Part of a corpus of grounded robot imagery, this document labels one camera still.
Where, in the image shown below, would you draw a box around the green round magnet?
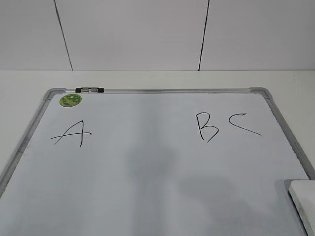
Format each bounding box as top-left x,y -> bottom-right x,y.
60,94 -> 82,107

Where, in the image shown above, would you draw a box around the white whiteboard eraser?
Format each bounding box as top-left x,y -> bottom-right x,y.
289,180 -> 315,236

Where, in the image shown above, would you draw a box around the white whiteboard with aluminium frame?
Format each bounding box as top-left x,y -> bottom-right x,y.
0,88 -> 315,236

